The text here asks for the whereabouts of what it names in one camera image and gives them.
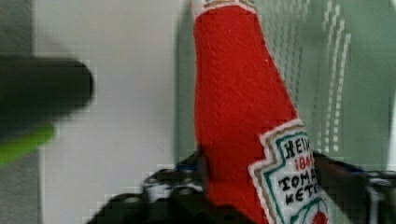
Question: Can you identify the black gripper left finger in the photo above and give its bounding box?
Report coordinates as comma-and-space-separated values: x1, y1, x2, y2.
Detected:
87, 153, 254, 224

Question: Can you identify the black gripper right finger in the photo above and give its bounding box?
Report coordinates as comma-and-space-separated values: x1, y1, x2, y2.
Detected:
313, 151, 396, 224

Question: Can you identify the red felt ketchup bottle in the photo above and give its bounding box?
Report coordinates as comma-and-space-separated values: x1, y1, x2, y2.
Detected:
191, 0, 332, 224

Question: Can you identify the black cylinder with green clip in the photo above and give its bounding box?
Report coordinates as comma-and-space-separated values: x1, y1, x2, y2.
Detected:
0, 55, 94, 165

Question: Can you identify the green oval strainer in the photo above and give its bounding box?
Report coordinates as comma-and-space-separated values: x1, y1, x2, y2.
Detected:
176, 0, 396, 171

